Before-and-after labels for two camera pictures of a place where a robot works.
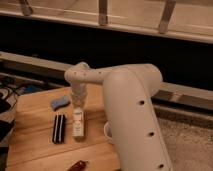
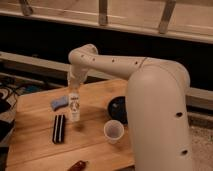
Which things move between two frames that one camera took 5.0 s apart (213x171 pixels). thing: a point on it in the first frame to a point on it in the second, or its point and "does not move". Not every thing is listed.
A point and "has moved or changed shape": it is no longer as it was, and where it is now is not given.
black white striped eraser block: [58, 134] does not move
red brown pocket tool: [78, 166] does not move
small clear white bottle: [78, 122] has moved or changed shape
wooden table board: [32, 146] does not move
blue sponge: [59, 103] does not move
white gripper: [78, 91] to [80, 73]
